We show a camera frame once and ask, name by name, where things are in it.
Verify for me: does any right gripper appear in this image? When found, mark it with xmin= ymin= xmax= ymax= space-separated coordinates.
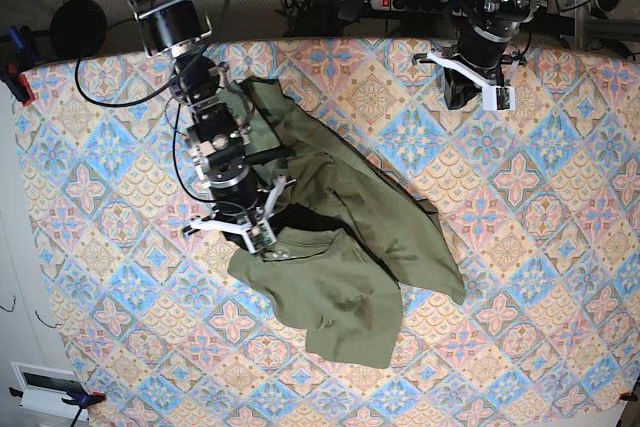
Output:
xmin=207 ymin=166 xmax=271 ymax=207

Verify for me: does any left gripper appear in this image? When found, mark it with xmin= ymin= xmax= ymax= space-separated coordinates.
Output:
xmin=443 ymin=68 xmax=499 ymax=110

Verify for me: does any olive green t-shirt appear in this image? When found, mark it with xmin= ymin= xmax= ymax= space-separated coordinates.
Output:
xmin=228 ymin=77 xmax=466 ymax=368

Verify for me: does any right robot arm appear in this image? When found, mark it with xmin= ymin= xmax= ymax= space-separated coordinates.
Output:
xmin=127 ymin=0 xmax=281 ymax=247

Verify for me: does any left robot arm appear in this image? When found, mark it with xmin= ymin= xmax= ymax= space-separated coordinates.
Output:
xmin=431 ymin=0 xmax=541 ymax=111

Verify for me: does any white power strip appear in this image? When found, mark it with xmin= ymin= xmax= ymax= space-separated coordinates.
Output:
xmin=369 ymin=0 xmax=446 ymax=13

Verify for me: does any patterned tile tablecloth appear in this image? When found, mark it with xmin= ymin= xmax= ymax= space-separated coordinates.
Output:
xmin=9 ymin=39 xmax=639 ymax=426

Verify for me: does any black round stool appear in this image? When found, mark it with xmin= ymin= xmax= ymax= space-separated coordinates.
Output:
xmin=49 ymin=0 xmax=107 ymax=60

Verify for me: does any blue orange clamp upper left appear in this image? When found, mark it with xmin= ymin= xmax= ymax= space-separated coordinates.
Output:
xmin=1 ymin=26 xmax=36 ymax=106

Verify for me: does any blue orange clamp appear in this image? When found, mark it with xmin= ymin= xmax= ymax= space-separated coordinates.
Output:
xmin=1 ymin=26 xmax=36 ymax=106
xmin=9 ymin=387 xmax=106 ymax=421

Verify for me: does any blue orange clamp lower left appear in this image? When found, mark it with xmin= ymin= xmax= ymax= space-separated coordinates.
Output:
xmin=9 ymin=387 xmax=106 ymax=421

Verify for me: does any white floor vent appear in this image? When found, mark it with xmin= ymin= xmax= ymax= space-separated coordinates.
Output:
xmin=9 ymin=361 xmax=85 ymax=421

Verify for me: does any orange clamp lower right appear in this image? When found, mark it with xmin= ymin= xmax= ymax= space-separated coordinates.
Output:
xmin=619 ymin=392 xmax=639 ymax=402

